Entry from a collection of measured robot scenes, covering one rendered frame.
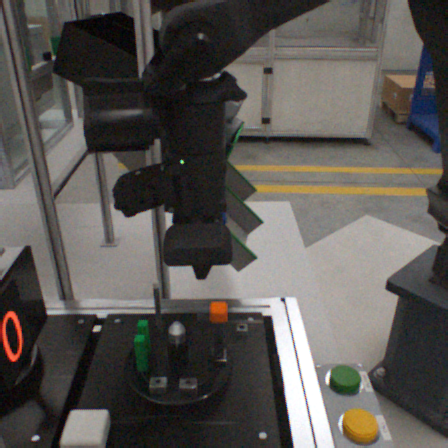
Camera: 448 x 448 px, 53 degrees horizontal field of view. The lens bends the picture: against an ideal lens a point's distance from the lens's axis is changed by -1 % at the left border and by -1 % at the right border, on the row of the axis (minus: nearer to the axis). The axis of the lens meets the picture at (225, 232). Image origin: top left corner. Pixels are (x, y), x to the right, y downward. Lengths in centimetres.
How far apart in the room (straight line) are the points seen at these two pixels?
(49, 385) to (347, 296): 59
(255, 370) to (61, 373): 25
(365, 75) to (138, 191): 423
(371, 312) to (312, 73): 373
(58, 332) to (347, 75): 410
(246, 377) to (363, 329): 33
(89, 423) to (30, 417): 8
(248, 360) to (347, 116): 413
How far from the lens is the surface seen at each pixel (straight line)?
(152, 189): 44
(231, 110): 71
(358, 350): 84
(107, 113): 41
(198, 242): 39
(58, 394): 63
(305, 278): 99
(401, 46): 936
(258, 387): 60
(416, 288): 65
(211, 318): 55
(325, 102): 457
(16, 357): 36
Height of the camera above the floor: 142
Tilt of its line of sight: 29 degrees down
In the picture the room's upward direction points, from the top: straight up
